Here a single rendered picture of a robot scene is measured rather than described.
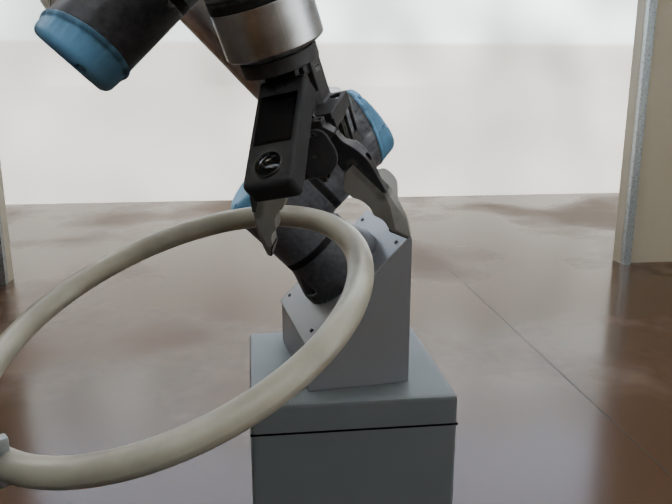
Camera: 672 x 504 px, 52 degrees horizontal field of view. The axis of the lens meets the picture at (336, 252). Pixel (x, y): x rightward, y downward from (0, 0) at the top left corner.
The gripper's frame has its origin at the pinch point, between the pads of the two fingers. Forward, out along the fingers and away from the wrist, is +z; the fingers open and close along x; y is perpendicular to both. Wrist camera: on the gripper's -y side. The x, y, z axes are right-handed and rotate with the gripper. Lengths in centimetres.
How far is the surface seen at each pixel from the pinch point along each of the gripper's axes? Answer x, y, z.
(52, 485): 22.2, -24.1, 5.9
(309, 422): 31, 31, 54
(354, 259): 0.8, 5.8, 4.6
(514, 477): 17, 124, 179
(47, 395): 228, 138, 138
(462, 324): 62, 281, 226
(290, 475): 36, 26, 63
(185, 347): 199, 207, 169
